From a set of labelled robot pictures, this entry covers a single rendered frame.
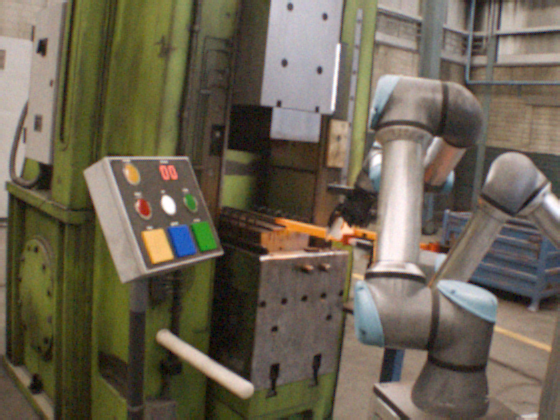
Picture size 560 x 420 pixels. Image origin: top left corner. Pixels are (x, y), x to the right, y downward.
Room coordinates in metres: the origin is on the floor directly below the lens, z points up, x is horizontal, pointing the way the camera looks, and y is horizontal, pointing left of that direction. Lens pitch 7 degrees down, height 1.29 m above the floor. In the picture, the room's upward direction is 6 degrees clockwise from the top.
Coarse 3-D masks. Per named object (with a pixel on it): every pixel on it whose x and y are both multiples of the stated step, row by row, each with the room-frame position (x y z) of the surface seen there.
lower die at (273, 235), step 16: (224, 208) 2.17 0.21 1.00; (240, 208) 2.25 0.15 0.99; (224, 224) 1.99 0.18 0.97; (240, 224) 1.95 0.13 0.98; (256, 224) 1.93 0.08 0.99; (272, 224) 1.95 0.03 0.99; (256, 240) 1.86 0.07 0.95; (272, 240) 1.87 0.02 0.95; (288, 240) 1.92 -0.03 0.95; (304, 240) 1.96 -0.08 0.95
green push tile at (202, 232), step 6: (204, 222) 1.54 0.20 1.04; (192, 228) 1.49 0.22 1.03; (198, 228) 1.50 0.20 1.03; (204, 228) 1.53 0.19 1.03; (210, 228) 1.55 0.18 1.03; (198, 234) 1.49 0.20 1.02; (204, 234) 1.51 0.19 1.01; (210, 234) 1.54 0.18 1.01; (198, 240) 1.48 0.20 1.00; (204, 240) 1.50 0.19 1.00; (210, 240) 1.53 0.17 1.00; (198, 246) 1.48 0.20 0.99; (204, 246) 1.49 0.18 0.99; (210, 246) 1.51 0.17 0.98; (216, 246) 1.54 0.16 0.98
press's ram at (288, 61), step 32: (256, 0) 1.87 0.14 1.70; (288, 0) 1.85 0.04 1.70; (320, 0) 1.94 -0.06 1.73; (256, 32) 1.85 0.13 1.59; (288, 32) 1.86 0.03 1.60; (320, 32) 1.95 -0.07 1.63; (256, 64) 1.84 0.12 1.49; (288, 64) 1.87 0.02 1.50; (320, 64) 1.96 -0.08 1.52; (256, 96) 1.83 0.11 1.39; (288, 96) 1.88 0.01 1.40; (320, 96) 1.97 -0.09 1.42
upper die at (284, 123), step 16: (240, 112) 1.97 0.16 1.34; (256, 112) 1.90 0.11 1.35; (272, 112) 1.84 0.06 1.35; (288, 112) 1.88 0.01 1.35; (304, 112) 1.92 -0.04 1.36; (240, 128) 1.96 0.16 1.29; (256, 128) 1.90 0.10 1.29; (272, 128) 1.84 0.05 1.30; (288, 128) 1.89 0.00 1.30; (304, 128) 1.93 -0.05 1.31
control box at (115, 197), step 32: (128, 160) 1.39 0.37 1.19; (160, 160) 1.50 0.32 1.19; (96, 192) 1.33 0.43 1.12; (128, 192) 1.33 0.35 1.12; (160, 192) 1.44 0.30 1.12; (192, 192) 1.57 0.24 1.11; (128, 224) 1.29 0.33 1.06; (160, 224) 1.39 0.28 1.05; (128, 256) 1.28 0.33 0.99; (192, 256) 1.44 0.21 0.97
